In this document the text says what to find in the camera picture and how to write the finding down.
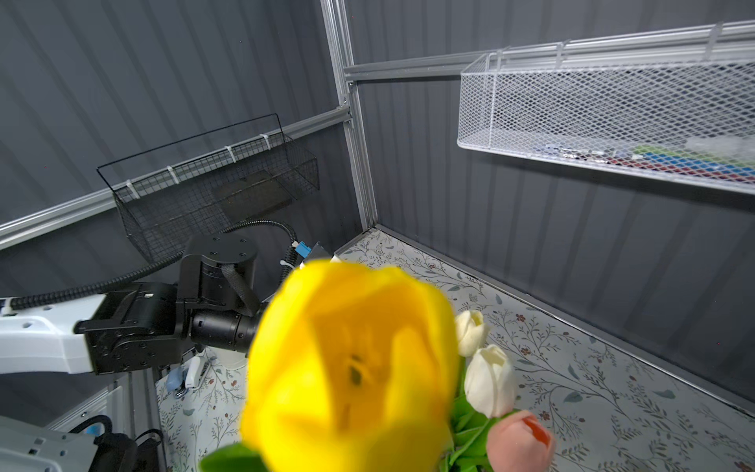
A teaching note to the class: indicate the pink artificial tulip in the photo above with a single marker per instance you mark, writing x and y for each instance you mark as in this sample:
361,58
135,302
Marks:
519,442

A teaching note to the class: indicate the white artificial tulip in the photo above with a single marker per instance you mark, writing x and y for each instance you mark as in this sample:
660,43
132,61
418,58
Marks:
490,384
471,331

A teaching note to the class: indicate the yellow artificial tulip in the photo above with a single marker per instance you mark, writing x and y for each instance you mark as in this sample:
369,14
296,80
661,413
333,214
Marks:
352,369

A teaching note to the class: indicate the white wire mesh basket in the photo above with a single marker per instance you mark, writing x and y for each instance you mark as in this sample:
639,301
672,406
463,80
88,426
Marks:
674,105

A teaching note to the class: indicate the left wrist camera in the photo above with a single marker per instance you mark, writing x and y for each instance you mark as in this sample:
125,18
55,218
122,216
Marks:
300,254

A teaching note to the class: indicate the black wire basket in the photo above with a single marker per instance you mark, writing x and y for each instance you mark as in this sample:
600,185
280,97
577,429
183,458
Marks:
205,183

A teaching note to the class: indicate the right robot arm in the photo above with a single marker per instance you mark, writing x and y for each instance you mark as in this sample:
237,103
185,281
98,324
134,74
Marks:
90,446

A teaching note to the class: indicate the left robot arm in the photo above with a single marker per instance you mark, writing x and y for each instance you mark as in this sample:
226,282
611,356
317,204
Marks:
203,294

